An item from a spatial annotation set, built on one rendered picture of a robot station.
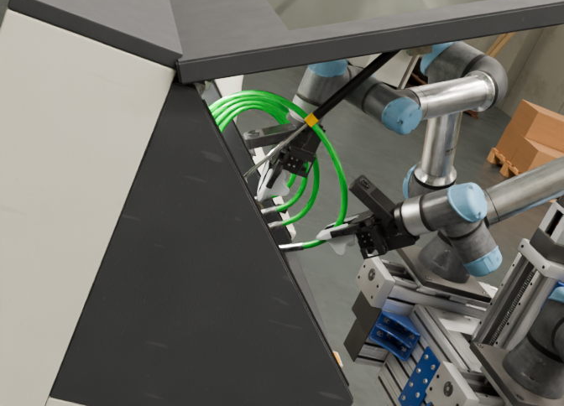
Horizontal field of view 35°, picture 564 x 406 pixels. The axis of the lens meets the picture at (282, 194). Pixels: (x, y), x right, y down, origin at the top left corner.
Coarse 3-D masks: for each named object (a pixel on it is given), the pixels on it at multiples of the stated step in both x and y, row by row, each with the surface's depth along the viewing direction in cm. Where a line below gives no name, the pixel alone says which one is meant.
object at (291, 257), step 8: (288, 256) 232; (296, 256) 235; (296, 264) 230; (296, 272) 225; (304, 280) 222; (304, 288) 218; (312, 296) 216; (312, 304) 212; (320, 320) 206; (328, 336) 200
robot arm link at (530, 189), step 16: (560, 160) 182; (528, 176) 182; (544, 176) 181; (560, 176) 180; (496, 192) 182; (512, 192) 182; (528, 192) 181; (544, 192) 181; (560, 192) 182; (496, 208) 182; (512, 208) 182; (528, 208) 183
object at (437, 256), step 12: (432, 240) 244; (444, 240) 239; (420, 252) 245; (432, 252) 241; (444, 252) 239; (456, 252) 238; (432, 264) 240; (444, 264) 239; (456, 264) 238; (444, 276) 239; (456, 276) 239; (468, 276) 242
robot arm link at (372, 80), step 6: (348, 66) 190; (354, 66) 193; (354, 72) 190; (372, 78) 189; (366, 84) 188; (372, 84) 188; (354, 90) 189; (360, 90) 188; (366, 90) 187; (348, 96) 191; (354, 96) 189; (360, 96) 188; (354, 102) 190; (360, 102) 188; (360, 108) 190
